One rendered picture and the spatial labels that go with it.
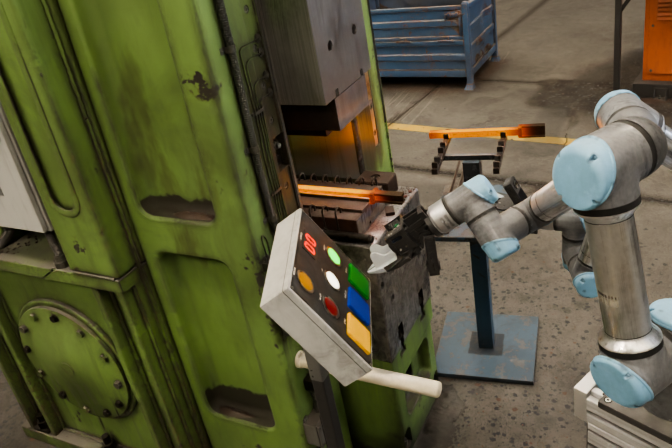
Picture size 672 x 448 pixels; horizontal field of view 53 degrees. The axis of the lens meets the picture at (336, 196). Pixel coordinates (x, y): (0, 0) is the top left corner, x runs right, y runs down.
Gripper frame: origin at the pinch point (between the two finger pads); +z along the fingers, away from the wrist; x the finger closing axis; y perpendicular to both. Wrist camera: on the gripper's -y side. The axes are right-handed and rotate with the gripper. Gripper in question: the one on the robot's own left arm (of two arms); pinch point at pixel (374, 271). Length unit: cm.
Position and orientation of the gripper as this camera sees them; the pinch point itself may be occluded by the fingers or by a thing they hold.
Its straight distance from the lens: 167.6
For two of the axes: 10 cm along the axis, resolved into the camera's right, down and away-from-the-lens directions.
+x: -0.3, 4.7, -8.8
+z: -7.7, 5.5, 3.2
